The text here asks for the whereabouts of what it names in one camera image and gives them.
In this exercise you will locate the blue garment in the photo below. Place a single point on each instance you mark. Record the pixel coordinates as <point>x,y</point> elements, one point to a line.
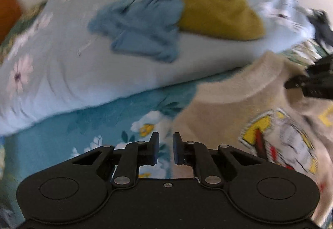
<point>145,28</point>

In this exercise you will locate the light blue floral quilt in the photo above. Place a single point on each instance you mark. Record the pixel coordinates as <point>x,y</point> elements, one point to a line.
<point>78,57</point>

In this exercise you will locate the teal floral bed sheet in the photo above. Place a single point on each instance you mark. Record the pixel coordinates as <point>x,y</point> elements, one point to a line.
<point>104,125</point>

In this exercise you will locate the mustard yellow garment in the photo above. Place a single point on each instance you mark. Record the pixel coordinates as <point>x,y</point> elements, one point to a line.
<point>221,10</point>

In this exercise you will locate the brown wooden furniture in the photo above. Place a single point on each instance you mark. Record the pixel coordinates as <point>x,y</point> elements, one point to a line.
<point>7,5</point>

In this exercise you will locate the beige printed sweater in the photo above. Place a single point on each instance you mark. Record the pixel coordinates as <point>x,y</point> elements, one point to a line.
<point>234,114</point>

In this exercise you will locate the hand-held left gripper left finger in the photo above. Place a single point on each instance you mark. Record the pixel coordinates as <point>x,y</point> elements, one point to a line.
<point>155,146</point>

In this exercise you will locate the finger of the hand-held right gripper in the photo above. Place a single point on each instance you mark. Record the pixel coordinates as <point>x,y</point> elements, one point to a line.
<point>309,80</point>

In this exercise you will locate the dark patterned cloth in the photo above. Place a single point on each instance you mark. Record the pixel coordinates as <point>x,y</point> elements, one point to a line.
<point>322,26</point>

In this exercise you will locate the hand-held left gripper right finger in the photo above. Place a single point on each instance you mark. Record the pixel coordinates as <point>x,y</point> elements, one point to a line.
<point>177,148</point>

